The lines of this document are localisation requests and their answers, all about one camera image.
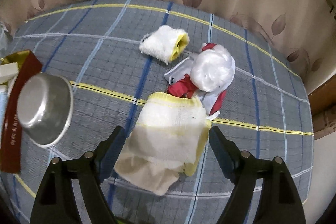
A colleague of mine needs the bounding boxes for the grey plaid bed sheet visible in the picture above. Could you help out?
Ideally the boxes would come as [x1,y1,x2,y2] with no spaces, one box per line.
[1,0,313,223]

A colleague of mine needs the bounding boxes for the red and white garment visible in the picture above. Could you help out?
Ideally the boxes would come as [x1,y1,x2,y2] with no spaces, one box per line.
[164,52,226,120]

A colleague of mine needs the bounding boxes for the white printed cloth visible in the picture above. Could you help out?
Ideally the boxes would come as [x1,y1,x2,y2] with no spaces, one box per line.
[0,63,19,86]

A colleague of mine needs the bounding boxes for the gold metal tin tray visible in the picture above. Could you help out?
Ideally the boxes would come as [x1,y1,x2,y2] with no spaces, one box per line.
[1,50,42,173]

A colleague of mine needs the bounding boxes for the white fluffy yellow-lined sock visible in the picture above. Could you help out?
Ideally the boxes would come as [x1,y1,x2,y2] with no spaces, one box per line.
[139,25,190,65]

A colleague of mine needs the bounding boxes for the wooden furniture edge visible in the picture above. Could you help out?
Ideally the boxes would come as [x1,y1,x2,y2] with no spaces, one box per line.
[309,75,336,140]

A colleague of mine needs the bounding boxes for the silver metal bowl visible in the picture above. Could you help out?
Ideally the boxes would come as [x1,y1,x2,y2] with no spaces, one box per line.
[17,73,74,148]

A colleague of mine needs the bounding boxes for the white yellow trimmed towel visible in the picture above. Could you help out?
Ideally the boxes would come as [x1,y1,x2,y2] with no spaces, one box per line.
[114,92,211,196]

